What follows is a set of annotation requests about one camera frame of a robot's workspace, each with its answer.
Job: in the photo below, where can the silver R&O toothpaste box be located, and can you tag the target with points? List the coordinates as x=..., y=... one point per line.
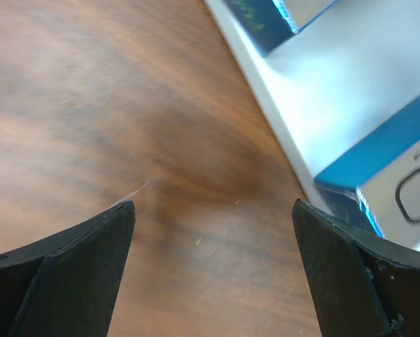
x=381, y=173
x=270, y=23

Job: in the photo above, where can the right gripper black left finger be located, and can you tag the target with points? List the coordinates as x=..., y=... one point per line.
x=67, y=284

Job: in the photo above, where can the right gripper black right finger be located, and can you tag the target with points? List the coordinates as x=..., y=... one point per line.
x=361, y=284

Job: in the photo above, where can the cream three tier shelf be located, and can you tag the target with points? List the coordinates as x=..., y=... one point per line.
x=331, y=85

